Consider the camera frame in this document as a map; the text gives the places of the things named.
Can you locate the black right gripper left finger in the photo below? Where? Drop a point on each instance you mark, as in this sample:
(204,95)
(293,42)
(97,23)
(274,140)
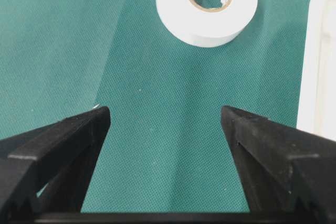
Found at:
(49,169)

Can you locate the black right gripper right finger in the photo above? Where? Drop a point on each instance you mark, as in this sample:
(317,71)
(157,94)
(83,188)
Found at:
(281,168)

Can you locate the white tape roll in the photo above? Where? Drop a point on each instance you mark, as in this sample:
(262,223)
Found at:
(206,27)

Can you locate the white plastic tray case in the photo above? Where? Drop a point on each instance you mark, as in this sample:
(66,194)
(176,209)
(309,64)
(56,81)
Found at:
(316,110)

